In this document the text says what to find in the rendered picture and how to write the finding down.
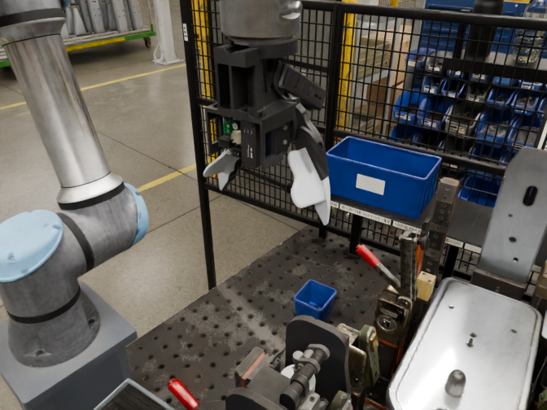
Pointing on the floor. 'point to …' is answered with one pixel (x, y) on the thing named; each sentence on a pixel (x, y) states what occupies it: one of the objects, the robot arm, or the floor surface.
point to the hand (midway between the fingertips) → (273, 204)
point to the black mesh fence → (361, 107)
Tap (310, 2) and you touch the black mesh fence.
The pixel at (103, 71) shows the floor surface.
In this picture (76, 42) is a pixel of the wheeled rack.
